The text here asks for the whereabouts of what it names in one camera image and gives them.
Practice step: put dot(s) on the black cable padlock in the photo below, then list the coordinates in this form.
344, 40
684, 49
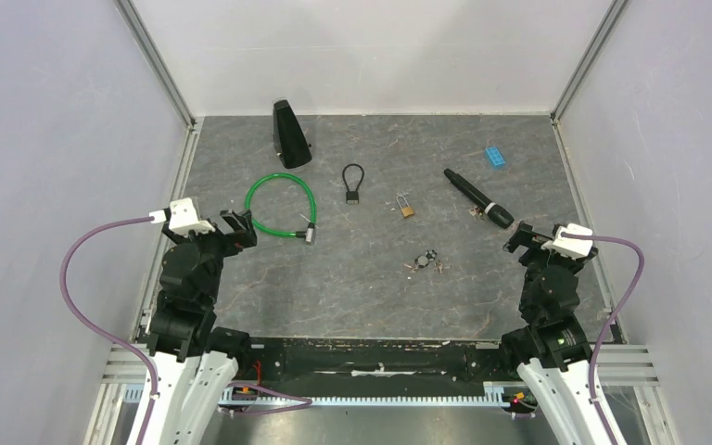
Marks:
352, 192

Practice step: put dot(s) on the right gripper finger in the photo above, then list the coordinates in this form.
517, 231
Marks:
524, 227
512, 243

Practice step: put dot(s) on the black metronome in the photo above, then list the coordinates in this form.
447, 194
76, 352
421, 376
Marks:
289, 140

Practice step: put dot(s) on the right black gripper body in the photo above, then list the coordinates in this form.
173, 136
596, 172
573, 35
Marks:
535, 255

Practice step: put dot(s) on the white cable duct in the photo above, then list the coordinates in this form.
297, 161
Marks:
491, 397

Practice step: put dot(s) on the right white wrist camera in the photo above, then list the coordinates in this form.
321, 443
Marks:
572, 241

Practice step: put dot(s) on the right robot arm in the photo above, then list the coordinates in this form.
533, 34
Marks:
552, 354

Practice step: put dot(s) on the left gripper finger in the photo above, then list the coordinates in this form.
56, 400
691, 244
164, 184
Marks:
249, 235
233, 218

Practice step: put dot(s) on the green cable lock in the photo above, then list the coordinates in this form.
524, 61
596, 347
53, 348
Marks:
308, 234

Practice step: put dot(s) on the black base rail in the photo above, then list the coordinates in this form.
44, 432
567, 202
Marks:
358, 367

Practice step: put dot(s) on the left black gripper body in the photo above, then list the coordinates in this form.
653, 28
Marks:
220, 243

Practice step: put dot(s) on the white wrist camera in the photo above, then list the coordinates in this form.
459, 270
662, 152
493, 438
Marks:
181, 217
572, 241

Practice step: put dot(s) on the brass padlock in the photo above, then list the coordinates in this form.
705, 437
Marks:
405, 208

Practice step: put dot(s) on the black microphone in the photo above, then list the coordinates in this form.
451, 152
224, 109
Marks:
493, 211

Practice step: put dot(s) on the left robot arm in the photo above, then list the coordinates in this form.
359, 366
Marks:
192, 359

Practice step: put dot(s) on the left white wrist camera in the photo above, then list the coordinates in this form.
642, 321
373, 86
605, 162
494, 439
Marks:
181, 217

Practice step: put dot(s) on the panda keychain with key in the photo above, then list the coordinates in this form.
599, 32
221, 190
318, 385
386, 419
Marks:
429, 259

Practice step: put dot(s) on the blue toy brick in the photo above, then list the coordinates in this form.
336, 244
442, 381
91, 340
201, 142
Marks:
495, 157

